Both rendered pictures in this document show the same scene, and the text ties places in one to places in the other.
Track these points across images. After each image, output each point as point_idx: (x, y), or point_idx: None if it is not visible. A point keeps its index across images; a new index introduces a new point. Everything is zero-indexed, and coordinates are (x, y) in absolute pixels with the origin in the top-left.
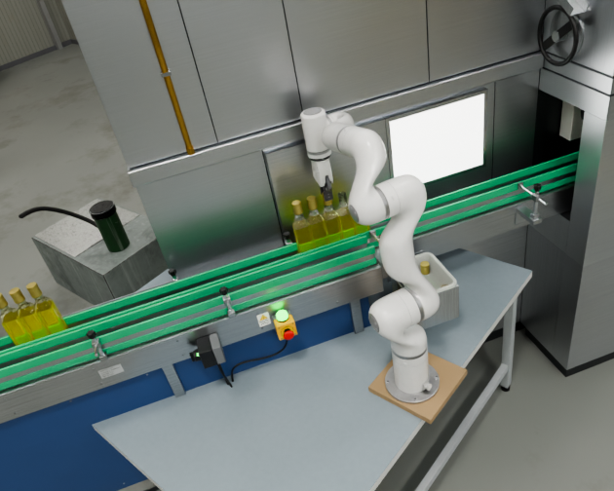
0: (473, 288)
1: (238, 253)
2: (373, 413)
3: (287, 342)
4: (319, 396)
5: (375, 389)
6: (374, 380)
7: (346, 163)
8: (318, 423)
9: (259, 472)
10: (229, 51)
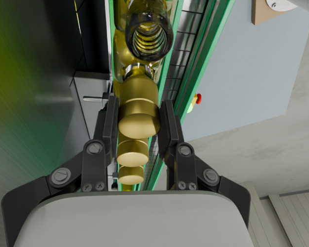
0: None
1: (83, 135)
2: (270, 32)
3: None
4: (218, 62)
5: (263, 20)
6: (256, 14)
7: None
8: (235, 72)
9: (230, 108)
10: None
